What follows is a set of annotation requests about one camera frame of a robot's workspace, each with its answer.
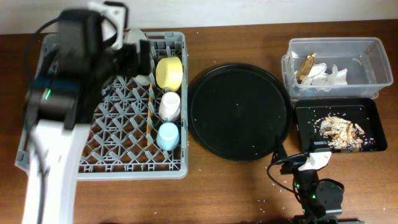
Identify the food scraps pile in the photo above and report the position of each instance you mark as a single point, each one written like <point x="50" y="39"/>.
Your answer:
<point x="341" y="134"/>

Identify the yellow bowl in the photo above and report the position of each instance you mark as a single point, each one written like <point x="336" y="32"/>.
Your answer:
<point x="169" y="73"/>

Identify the pink plastic cup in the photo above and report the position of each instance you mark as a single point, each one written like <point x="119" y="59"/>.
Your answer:
<point x="170" y="106"/>

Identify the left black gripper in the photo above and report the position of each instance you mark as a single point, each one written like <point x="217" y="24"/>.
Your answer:
<point x="132" y="68"/>

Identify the black rectangular waste tray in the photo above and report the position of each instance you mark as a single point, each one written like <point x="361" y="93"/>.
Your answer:
<point x="362" y="111"/>

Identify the grey plastic dishwasher rack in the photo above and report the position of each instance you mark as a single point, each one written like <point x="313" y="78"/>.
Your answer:
<point x="116" y="148"/>

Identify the wooden chopstick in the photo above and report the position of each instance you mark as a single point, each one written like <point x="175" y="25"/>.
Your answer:
<point x="149" y="114"/>

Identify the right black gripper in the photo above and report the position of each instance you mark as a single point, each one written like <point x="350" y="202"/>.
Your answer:
<point x="280" y="152"/>

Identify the crumpled white plastic waste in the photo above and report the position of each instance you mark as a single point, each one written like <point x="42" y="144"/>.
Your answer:
<point x="319" y="77"/>

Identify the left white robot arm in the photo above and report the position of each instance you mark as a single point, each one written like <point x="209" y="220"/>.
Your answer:
<point x="84" y="57"/>

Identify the light blue plastic cup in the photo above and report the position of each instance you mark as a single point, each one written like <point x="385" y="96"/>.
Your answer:
<point x="168" y="136"/>

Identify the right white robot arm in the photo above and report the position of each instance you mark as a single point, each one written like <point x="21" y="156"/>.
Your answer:
<point x="320" y="199"/>

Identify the white round plate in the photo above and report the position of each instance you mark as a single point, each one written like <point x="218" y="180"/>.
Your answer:
<point x="134" y="36"/>

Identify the brown foil wrapper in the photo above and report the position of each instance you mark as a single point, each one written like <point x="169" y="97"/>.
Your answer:
<point x="305" y="68"/>

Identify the clear plastic waste bin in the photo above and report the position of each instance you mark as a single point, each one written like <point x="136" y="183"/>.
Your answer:
<point x="364" y="60"/>

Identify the round black tray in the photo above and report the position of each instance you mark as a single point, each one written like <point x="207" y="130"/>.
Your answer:
<point x="239" y="112"/>

